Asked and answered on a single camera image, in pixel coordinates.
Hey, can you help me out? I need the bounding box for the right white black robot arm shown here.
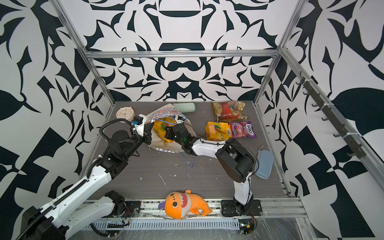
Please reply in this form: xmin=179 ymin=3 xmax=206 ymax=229
xmin=165 ymin=124 xmax=258 ymax=213

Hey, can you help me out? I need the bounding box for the orange plush shark toy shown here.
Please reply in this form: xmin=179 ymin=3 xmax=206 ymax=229
xmin=158 ymin=190 xmax=213 ymax=220

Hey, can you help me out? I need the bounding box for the yellow snack bag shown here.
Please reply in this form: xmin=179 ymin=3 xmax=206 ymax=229
xmin=206 ymin=122 xmax=233 ymax=142
xmin=153 ymin=117 xmax=176 ymax=146

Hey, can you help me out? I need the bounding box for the purple pink candy bag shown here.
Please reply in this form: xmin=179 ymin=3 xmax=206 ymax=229
xmin=230 ymin=121 xmax=257 ymax=138

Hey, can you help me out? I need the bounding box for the pink round alarm clock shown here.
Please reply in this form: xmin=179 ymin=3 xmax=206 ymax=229
xmin=116 ymin=107 xmax=135 ymax=122

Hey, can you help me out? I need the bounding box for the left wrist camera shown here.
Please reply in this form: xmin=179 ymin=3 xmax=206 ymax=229
xmin=132 ymin=114 xmax=147 ymax=137

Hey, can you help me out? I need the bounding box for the gold red fruit snack bag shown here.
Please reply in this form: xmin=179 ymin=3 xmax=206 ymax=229
xmin=212 ymin=101 xmax=248 ymax=123

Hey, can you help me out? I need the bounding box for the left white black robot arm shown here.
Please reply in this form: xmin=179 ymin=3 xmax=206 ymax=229
xmin=17 ymin=115 xmax=155 ymax=240

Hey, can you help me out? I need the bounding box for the black wall hook rack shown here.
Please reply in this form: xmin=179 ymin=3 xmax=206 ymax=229
xmin=297 ymin=71 xmax=367 ymax=159

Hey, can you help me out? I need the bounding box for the blue checkered paper bag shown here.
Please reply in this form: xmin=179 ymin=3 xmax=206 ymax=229
xmin=146 ymin=104 xmax=197 ymax=154

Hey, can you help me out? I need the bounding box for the mint green case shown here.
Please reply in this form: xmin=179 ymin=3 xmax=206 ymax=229
xmin=172 ymin=103 xmax=196 ymax=113

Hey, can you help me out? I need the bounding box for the white perforated cable tray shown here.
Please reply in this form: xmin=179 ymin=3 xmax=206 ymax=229
xmin=94 ymin=219 xmax=240 ymax=231

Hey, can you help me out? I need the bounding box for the light blue case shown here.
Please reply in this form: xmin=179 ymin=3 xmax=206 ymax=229
xmin=255 ymin=149 xmax=274 ymax=180

